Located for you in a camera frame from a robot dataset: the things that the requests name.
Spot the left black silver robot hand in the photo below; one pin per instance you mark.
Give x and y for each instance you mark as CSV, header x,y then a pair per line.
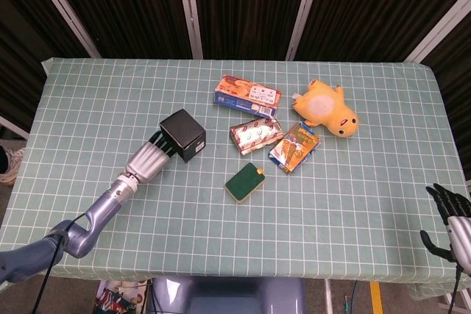
x,y
147,163

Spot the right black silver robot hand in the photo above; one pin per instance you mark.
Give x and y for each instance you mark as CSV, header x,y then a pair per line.
x,y
460,233

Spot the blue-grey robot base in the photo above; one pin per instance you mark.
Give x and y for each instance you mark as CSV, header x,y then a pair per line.
x,y
228,297

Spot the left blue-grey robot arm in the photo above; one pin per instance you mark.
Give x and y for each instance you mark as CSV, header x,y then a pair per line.
x,y
99,213

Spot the black cardboard box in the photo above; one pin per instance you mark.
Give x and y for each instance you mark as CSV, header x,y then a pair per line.
x,y
182,132

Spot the orange blue biscuit box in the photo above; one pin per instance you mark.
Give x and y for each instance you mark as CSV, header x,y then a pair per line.
x,y
244,95

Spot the green yellow sponge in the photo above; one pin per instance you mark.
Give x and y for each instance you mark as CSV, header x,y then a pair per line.
x,y
243,182

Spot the silver red foil packet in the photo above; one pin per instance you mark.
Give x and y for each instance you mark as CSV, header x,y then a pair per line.
x,y
255,135

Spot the green checked tablecloth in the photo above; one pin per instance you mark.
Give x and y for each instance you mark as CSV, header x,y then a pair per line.
x,y
257,233

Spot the white sneaker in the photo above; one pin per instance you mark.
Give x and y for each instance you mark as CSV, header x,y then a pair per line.
x,y
11,167

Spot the colourful printed bag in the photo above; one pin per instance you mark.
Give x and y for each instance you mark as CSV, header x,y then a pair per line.
x,y
119,297

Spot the white table leg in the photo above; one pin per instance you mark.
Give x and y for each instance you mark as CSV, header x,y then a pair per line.
x,y
328,297

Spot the orange snack packet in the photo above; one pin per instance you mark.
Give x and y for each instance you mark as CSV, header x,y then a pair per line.
x,y
296,146

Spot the yellow plush toy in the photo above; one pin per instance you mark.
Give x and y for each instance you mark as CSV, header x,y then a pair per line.
x,y
324,106

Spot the white partition frame post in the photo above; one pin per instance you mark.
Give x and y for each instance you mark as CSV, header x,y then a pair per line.
x,y
13,126
438,29
62,9
189,9
304,9

